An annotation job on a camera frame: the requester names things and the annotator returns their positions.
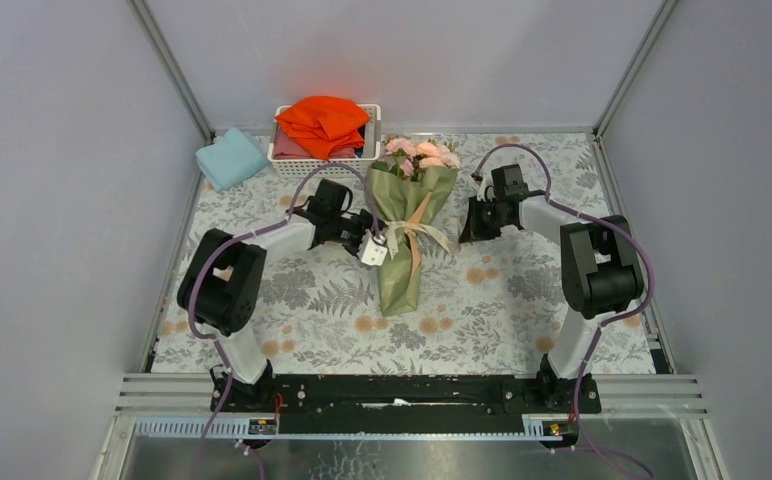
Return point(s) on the green and orange wrapping paper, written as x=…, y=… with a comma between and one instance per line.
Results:
x=396, y=198

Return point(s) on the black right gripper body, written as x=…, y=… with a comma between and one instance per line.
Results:
x=477, y=218

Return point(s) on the cream ribbon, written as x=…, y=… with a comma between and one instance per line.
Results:
x=410, y=229

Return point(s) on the pink cloth in basket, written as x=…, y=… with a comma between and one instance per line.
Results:
x=286, y=148

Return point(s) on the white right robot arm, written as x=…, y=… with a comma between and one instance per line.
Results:
x=600, y=269

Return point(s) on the orange cloth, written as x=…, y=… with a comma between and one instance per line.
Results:
x=321, y=124

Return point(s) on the floral patterned table mat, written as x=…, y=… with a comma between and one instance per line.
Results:
x=491, y=308

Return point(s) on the pink fake flower stem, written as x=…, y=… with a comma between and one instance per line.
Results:
x=446, y=160
x=401, y=147
x=407, y=169
x=428, y=149

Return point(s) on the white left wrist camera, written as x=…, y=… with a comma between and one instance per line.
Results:
x=373, y=250

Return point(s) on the white plastic basket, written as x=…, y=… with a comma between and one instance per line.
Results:
x=298, y=168

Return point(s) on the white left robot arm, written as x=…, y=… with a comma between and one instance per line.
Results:
x=221, y=286

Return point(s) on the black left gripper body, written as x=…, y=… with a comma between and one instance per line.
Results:
x=357, y=232

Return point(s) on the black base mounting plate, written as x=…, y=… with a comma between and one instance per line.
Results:
x=386, y=404

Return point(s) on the light blue folded towel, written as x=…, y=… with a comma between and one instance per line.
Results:
x=235, y=157

